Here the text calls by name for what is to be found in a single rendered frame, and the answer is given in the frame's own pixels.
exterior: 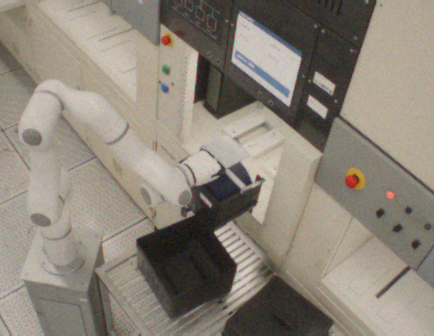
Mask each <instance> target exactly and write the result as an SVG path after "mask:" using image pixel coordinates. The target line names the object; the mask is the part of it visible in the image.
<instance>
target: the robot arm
mask: <svg viewBox="0 0 434 336"><path fill-rule="evenodd" d="M64 110H68V111H69V113H70V114H71V115H72V117H73V118H74V119H76V121H79V123H81V124H84V125H86V126H89V127H90V128H91V129H92V130H93V131H94V132H95V133H96V135H98V136H99V138H101V140H102V141H104V143H105V144H107V147H109V149H110V150H112V152H113V153H114V154H115V155H116V156H117V157H118V158H119V159H120V160H121V161H122V162H123V163H124V164H125V165H126V166H127V167H129V169H131V170H132V171H134V172H135V173H137V174H138V176H140V177H142V178H143V179H144V180H146V181H145V182H144V183H142V184H141V185H140V191H141V194H142V198H143V199H144V200H145V202H146V204H148V206H150V207H151V208H155V207H156V206H157V205H160V204H161V203H164V202H168V203H169V204H171V205H174V206H176V207H184V206H185V205H188V203H189V202H190V201H191V199H192V191H191V189H190V188H192V187H193V185H195V186H199V185H202V184H206V183H208V182H210V181H213V180H215V179H217V178H218V177H220V176H225V175H226V170H225V167H224V166H223V165H222V164H221V163H220V162H216V161H215V160H214V159H213V158H215V157H214V156H213V155H212V154H211V153H210V152H209V151H208V150H206V149H203V148H200V150H199V152H197V153H195V154H194V155H193V156H190V157H189V158H188V159H186V160H185V161H184V162H183V163H181V164H179V165H178V166H174V167H172V166H171V165H170V164H169V163H168V162H167V161H166V160H165V159H163V158H162V157H161V156H159V155H158V153H155V152H154V151H153V150H152V149H151V148H149V147H148V146H147V145H146V144H145V142H144V141H143V140H142V139H141V137H140V136H139V135H138V134H137V133H136V131H135V130H133V128H132V127H131V125H130V124H128V122H127V121H126V120H125V118H123V117H122V115H121V114H120V112H118V111H117V109H116V108H115V107H114V106H113V105H112V103H110V101H109V100H108V99H107V98H105V97H104V96H103V95H101V94H99V93H95V92H91V91H79V90H74V89H72V88H69V87H68V86H67V85H65V83H63V82H62V81H61V80H60V81H59V80H57V79H48V80H46V81H44V82H42V83H40V84H39V86H37V88H36V89H35V90H34V93H33V94H32V96H31V99H30V100H29V102H28V105H27V106H26V109H25V111H24V112H23V115H22V117H21V120H20V123H19V127H18V135H19V139H20V142H22V144H23V145H24V146H26V147H28V148H29V151H30V164H31V169H30V182H29V187H28V197H27V203H26V210H27V214H28V216H29V219H30V220H31V221H32V222H33V223H34V224H36V225H37V226H39V228H40V231H41V236H42V239H43V242H44V243H43V244H42V246H41V247H40V251H39V254H38V258H39V262H40V263H41V266H42V267H43V268H44V269H45V270H46V271H48V272H49V273H51V274H54V275H66V274H70V273H73V272H75V271H76V270H77V269H79V268H80V267H81V266H82V264H83V263H84V260H85V258H86V250H85V246H84V244H83V243H82V241H80V240H79V238H77V237H75V236H74V234H73V229H72V226H71V217H70V209H71V202H72V180H71V178H70V176H69V173H68V172H67V170H66V169H65V168H63V167H62V166H61V146H60V141H59V140H58V138H57V137H56V135H54V132H55V128H56V125H57V121H58V120H59V116H60V114H61V112H62V111H64ZM220 169H221V171H218V170H220Z"/></svg>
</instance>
